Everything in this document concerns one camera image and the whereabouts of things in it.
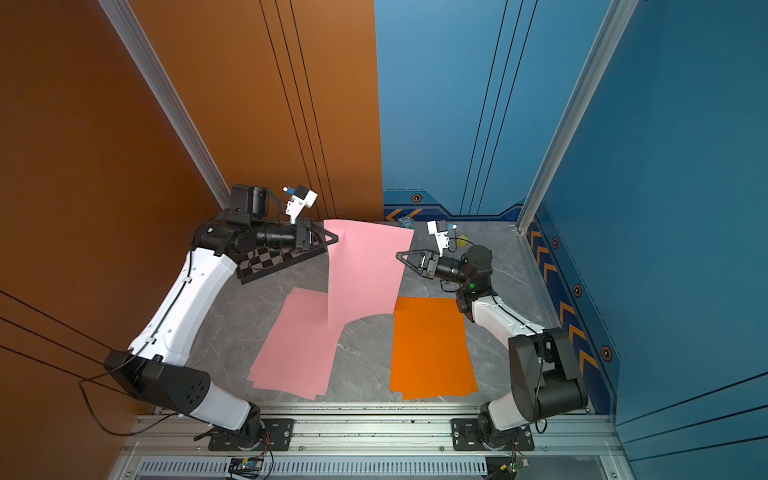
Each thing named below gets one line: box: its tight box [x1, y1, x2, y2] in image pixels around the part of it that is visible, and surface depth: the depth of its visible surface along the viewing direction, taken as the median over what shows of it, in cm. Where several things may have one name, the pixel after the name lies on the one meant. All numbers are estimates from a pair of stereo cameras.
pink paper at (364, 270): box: [324, 220, 415, 326], surface depth 71 cm
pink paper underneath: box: [247, 287, 345, 401], surface depth 88 cm
